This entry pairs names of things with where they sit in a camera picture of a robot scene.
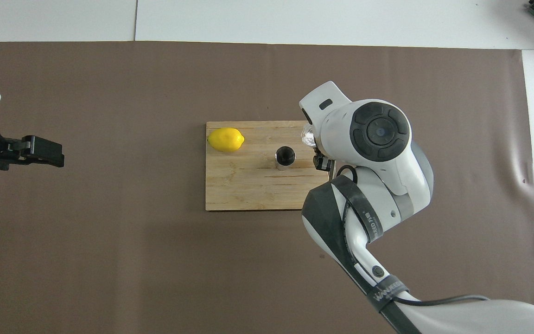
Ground small clear glass cup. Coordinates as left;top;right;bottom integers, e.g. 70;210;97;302
300;126;318;149

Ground steel double jigger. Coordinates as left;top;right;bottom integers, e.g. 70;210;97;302
274;146;297;171

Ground wooden cutting board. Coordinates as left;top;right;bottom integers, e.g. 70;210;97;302
205;121;331;212

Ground yellow lemon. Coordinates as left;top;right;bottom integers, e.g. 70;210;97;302
207;128;245;153

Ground brown paper mat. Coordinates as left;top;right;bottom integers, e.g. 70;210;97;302
0;41;534;334

